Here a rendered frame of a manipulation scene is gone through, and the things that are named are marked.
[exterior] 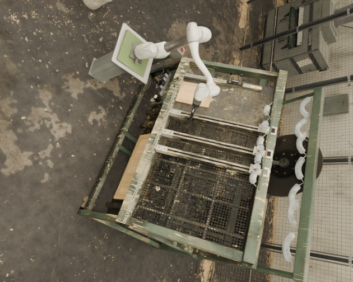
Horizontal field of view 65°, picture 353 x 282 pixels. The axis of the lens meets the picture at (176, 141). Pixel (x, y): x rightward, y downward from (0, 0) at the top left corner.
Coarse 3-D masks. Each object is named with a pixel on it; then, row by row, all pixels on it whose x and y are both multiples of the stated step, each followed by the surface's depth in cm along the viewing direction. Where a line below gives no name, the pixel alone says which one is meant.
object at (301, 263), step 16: (304, 96) 350; (320, 96) 329; (320, 112) 318; (320, 128) 312; (272, 160) 324; (304, 176) 289; (304, 192) 280; (304, 208) 272; (304, 224) 264; (304, 240) 256; (304, 256) 249; (272, 272) 265; (288, 272) 255; (304, 272) 243
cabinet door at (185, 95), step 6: (186, 84) 343; (192, 84) 343; (180, 90) 340; (186, 90) 340; (192, 90) 339; (180, 96) 336; (186, 96) 335; (192, 96) 334; (180, 102) 333; (186, 102) 331; (192, 102) 330; (204, 102) 328
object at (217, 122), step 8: (176, 112) 318; (184, 112) 318; (192, 120) 319; (200, 120) 314; (208, 120) 310; (216, 120) 311; (224, 120) 308; (232, 128) 308; (240, 128) 303; (248, 128) 300; (256, 128) 300
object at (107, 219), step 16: (176, 64) 377; (144, 128) 378; (112, 160) 345; (96, 192) 326; (80, 208) 327; (112, 208) 325; (112, 224) 338; (144, 240) 372; (160, 240) 311; (192, 256) 349
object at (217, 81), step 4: (184, 76) 348; (188, 76) 347; (192, 76) 346; (196, 76) 346; (200, 76) 345; (204, 76) 345; (200, 80) 346; (204, 80) 343; (216, 80) 340; (220, 80) 339; (224, 80) 339; (224, 84) 339; (228, 84) 337; (232, 84) 335; (244, 84) 333; (248, 84) 332; (244, 88) 334; (248, 88) 332; (252, 88) 330; (256, 88) 328
